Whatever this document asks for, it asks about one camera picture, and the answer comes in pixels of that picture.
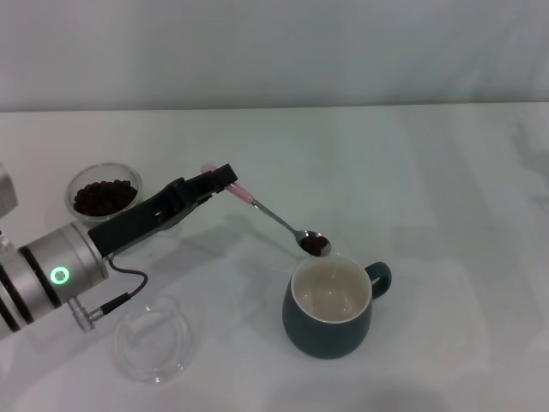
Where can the coffee beans pile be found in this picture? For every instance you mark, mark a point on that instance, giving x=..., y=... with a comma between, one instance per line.
x=105, y=199

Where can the double-wall glass cup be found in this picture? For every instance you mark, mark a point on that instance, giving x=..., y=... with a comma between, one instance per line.
x=73, y=193

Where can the clear glass saucer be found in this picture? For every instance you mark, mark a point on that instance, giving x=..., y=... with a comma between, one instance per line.
x=150, y=365

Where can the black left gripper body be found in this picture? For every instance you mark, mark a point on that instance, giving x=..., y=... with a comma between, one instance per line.
x=133, y=221

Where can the dark blue ceramic mug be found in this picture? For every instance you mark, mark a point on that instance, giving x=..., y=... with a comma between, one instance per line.
x=313, y=335

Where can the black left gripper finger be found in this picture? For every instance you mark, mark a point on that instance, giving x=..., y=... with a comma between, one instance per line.
x=212, y=180

